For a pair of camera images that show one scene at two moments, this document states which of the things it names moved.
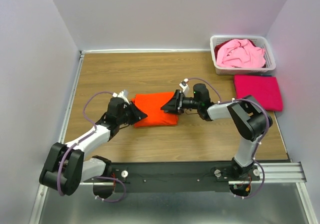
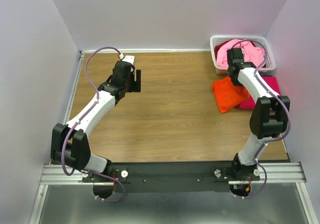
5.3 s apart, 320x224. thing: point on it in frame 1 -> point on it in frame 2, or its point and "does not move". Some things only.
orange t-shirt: (151, 104) -> (228, 96)
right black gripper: (175, 104) -> (235, 83)
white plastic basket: (259, 40) does not move
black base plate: (177, 176) does not move
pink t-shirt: (240, 53) does not move
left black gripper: (137, 114) -> (136, 85)
